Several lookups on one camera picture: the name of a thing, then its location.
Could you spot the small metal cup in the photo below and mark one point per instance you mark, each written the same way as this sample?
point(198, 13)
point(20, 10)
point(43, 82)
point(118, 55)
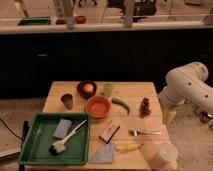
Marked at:
point(67, 100)

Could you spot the green pepper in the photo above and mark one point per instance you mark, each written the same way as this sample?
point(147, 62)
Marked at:
point(121, 103)

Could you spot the orange egg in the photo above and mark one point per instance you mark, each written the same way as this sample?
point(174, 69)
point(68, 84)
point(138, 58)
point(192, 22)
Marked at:
point(88, 88)

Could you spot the grey blue cloth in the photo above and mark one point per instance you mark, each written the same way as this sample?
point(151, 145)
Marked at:
point(104, 155)

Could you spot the metal fork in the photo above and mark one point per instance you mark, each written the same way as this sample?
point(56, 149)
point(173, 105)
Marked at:
point(137, 133)

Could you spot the light green plastic cup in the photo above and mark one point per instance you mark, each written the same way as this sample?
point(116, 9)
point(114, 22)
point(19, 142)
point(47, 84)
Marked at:
point(107, 89)

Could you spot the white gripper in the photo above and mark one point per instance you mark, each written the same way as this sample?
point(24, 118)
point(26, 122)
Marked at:
point(166, 106)

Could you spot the yellow banana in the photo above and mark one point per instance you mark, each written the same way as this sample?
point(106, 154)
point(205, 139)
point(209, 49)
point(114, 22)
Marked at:
point(128, 147)

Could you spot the dark brown bowl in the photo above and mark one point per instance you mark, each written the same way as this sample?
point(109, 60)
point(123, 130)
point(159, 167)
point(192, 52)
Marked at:
point(82, 93)

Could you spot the blue sponge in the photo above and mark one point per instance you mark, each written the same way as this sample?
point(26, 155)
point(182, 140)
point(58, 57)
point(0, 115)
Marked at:
point(62, 128)

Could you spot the wooden block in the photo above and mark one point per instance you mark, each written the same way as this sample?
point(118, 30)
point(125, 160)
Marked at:
point(109, 131)

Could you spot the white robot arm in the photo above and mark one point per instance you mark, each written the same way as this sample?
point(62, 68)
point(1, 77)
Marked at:
point(186, 83)

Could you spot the white dish brush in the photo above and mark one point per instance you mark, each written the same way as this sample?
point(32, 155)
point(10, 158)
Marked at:
point(59, 146)

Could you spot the brown pine cone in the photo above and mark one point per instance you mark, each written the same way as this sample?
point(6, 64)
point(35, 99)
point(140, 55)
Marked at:
point(144, 107)

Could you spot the background red bowl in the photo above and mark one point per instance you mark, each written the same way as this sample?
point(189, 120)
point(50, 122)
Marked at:
point(80, 19)

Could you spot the background green tray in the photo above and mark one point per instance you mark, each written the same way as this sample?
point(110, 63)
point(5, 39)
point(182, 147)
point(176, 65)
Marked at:
point(34, 21)

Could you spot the orange clay bowl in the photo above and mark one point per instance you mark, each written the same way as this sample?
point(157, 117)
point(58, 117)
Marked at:
point(98, 107)

